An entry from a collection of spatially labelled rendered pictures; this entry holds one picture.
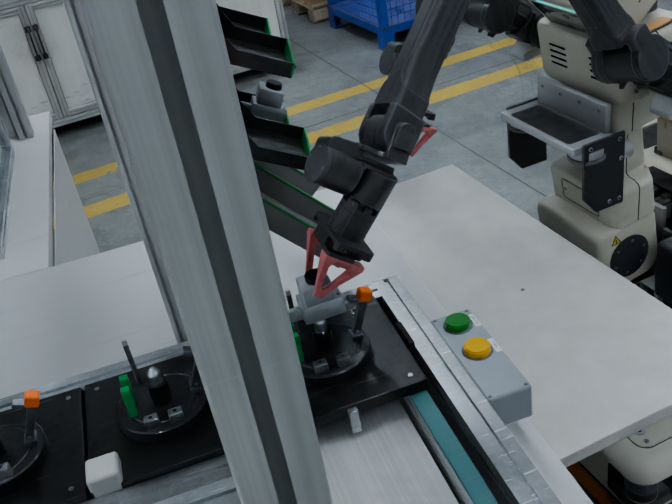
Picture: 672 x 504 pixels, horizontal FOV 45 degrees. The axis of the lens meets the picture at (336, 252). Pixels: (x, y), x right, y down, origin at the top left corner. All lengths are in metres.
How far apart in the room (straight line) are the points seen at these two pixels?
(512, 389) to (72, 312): 0.96
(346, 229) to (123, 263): 0.85
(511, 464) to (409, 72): 0.54
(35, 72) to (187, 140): 4.95
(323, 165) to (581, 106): 0.78
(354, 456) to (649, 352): 0.53
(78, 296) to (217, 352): 1.58
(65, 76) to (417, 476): 4.31
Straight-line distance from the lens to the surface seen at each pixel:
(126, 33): 0.20
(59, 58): 5.15
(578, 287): 1.55
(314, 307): 1.19
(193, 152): 0.22
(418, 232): 1.74
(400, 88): 1.14
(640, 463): 2.04
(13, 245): 2.13
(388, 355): 1.25
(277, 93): 1.48
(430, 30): 1.18
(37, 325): 1.77
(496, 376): 1.21
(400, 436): 1.20
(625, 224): 1.83
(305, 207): 1.50
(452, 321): 1.29
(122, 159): 1.26
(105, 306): 1.75
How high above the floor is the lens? 1.77
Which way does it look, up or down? 32 degrees down
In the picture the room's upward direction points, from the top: 11 degrees counter-clockwise
